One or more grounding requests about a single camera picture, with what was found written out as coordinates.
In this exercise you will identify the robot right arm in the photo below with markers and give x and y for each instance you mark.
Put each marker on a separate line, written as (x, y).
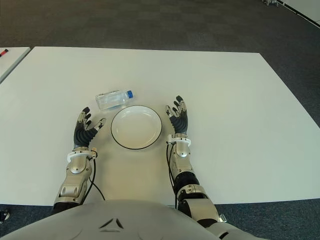
(183, 160)

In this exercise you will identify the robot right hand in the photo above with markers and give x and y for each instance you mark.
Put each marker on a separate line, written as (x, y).
(181, 122)

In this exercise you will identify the red marker pen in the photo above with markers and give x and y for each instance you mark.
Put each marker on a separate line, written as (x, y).
(4, 52)

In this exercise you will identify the black stand base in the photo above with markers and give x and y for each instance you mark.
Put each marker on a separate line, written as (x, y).
(3, 216)

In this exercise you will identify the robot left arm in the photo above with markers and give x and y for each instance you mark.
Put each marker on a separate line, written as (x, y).
(75, 170)

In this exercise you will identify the white side table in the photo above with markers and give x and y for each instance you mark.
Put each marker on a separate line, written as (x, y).
(12, 62)

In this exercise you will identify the grey chair base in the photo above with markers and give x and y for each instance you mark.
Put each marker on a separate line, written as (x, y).
(270, 2)

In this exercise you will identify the white board with dark edge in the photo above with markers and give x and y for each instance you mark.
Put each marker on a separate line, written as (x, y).
(307, 10)

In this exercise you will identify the clear water bottle blue cap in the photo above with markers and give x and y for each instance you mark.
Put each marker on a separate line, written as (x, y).
(110, 100)

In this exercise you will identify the grey robot torso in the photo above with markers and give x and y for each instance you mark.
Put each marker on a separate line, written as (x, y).
(140, 220)

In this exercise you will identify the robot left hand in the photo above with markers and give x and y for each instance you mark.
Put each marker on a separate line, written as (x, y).
(81, 135)

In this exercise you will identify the white plate black rim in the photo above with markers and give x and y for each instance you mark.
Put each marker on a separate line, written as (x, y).
(137, 130)

